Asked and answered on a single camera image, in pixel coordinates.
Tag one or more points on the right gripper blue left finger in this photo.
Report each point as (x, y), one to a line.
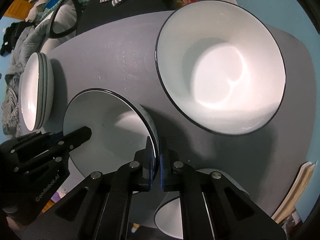
(145, 169)

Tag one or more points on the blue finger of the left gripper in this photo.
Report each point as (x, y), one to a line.
(76, 138)

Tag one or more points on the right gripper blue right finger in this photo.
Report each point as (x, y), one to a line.
(167, 158)

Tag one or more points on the white ribbed bowl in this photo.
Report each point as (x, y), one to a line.
(119, 128)
(168, 217)

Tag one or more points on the small white plate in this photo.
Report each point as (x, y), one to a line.
(37, 91)

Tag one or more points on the large white bowl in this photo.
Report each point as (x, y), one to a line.
(220, 67)

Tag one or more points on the grey duvet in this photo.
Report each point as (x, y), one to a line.
(30, 41)

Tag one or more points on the black office chair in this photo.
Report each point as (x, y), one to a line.
(69, 19)

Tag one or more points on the wooden board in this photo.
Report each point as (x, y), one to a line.
(287, 206)

